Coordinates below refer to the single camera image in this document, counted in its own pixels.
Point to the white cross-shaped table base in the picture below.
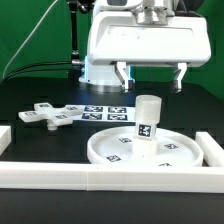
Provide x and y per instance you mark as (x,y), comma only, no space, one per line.
(55,117)

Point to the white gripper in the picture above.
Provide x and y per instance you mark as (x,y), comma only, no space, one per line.
(118,38)

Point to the white fence bar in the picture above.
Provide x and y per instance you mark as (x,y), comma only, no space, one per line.
(89,177)
(213,152)

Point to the white marker sheet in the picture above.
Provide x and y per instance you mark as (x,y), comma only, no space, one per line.
(103,113)

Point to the white front fence bar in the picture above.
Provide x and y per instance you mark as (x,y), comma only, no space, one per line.
(89,177)

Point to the white round table top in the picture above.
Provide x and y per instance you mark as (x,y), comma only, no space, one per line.
(116,146)

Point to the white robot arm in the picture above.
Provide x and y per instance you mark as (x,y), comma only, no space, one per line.
(146,12)

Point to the white right fence bar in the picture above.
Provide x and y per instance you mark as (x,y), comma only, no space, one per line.
(213,152)

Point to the white left fence block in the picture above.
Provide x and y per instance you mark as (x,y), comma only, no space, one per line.
(5,138)

